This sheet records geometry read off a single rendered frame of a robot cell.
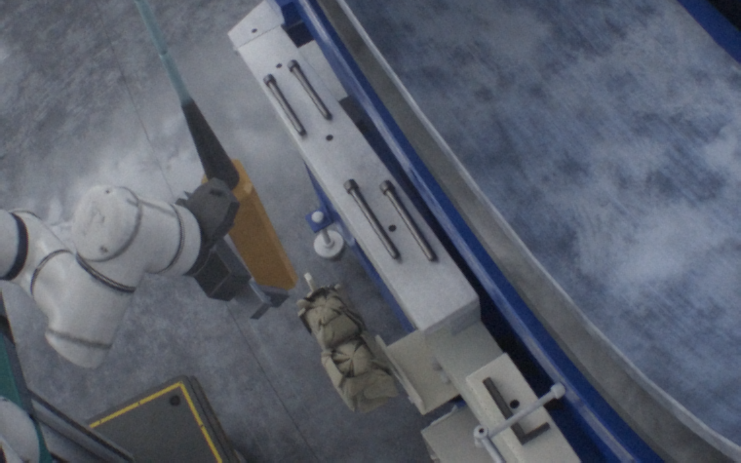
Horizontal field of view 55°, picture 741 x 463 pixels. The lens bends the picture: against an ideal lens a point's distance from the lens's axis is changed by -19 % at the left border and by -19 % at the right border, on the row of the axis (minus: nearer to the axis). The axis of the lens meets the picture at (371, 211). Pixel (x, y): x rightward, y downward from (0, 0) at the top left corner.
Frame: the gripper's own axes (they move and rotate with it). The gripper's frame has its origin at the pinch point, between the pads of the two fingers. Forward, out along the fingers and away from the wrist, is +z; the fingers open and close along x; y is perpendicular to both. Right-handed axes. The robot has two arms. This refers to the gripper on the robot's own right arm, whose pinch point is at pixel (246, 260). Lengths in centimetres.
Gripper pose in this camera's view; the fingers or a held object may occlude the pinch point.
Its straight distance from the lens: 115.0
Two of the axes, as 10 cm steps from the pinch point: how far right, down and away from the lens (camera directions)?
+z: 3.9, 1.7, 9.1
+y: -6.9, 7.0, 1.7
